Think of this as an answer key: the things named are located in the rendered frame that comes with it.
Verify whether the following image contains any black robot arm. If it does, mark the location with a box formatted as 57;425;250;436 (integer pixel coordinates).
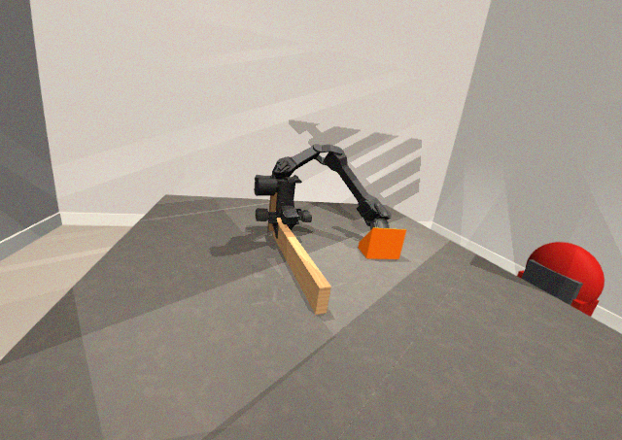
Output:
254;144;392;230

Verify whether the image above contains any brown wooden post with slot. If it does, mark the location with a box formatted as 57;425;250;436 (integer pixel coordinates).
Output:
267;192;277;231

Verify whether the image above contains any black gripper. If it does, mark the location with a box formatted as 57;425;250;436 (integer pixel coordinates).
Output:
256;195;312;239

